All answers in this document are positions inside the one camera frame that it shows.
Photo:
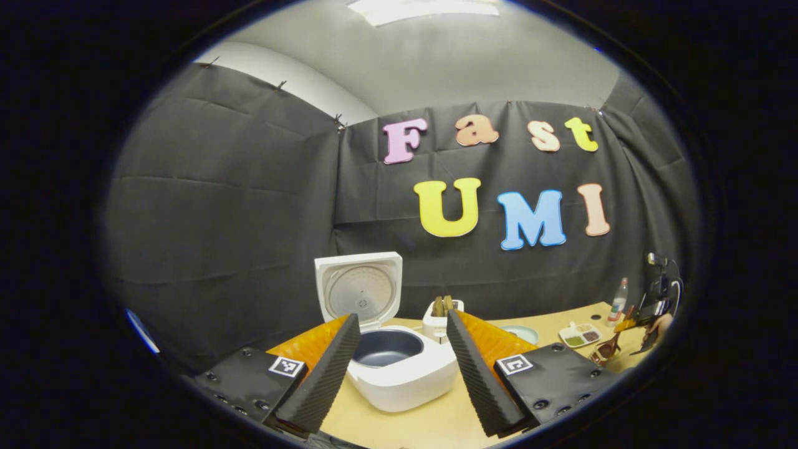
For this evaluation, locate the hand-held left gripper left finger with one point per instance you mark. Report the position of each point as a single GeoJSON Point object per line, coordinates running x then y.
{"type": "Point", "coordinates": [324, 380]}

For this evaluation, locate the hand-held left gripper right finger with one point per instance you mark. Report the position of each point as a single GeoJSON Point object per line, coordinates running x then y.
{"type": "Point", "coordinates": [477, 380]}

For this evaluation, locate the brown toast slice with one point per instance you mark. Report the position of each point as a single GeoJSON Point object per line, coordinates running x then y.
{"type": "Point", "coordinates": [438, 307]}
{"type": "Point", "coordinates": [448, 304]}

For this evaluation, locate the white divided bean dish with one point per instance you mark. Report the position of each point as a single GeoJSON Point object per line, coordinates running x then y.
{"type": "Point", "coordinates": [570, 332]}

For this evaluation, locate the white rice cooker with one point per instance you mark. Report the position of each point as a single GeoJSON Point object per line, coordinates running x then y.
{"type": "Point", "coordinates": [405, 380]}

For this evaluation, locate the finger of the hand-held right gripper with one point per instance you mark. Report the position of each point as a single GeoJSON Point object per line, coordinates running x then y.
{"type": "Point", "coordinates": [626, 325]}

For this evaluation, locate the white toaster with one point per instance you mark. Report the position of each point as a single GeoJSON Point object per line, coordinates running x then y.
{"type": "Point", "coordinates": [433, 327]}

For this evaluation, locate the large ceiling light panel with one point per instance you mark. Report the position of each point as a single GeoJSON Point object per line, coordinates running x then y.
{"type": "Point", "coordinates": [424, 9]}

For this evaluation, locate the clear plastic water bottle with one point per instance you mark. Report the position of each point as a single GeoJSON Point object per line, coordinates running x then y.
{"type": "Point", "coordinates": [618, 308]}

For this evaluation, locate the black backdrop cloth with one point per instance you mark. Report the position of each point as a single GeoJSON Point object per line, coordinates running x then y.
{"type": "Point", "coordinates": [218, 206]}

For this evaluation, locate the pale green plate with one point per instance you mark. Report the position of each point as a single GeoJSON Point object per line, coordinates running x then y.
{"type": "Point", "coordinates": [523, 333]}

